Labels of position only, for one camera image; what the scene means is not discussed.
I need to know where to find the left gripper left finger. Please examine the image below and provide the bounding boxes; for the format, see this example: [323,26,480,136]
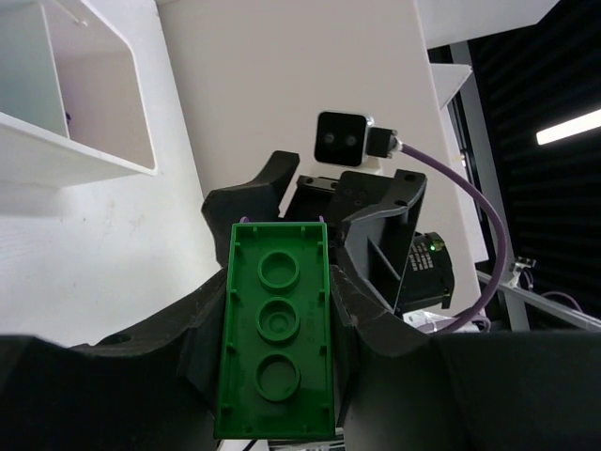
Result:
[1,271,226,450]

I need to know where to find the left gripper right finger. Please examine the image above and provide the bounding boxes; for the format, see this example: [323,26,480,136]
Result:
[331,267,600,450]

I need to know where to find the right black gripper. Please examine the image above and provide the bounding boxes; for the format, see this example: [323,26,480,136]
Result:
[201,150,427,312]

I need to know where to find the green lego piece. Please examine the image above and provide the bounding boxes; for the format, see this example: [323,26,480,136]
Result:
[214,222,335,440]

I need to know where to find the white three-compartment container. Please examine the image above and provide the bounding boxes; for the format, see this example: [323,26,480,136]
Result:
[1,1,157,216]

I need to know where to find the ceiling strip light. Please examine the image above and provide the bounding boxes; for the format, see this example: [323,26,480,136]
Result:
[535,109,601,146]

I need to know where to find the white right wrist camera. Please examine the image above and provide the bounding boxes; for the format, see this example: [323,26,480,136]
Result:
[314,111,401,168]

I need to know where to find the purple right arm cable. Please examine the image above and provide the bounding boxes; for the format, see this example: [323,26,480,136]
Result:
[396,143,513,334]

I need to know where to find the aluminium frame outside enclosure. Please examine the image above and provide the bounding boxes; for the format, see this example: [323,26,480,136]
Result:
[428,43,600,333]

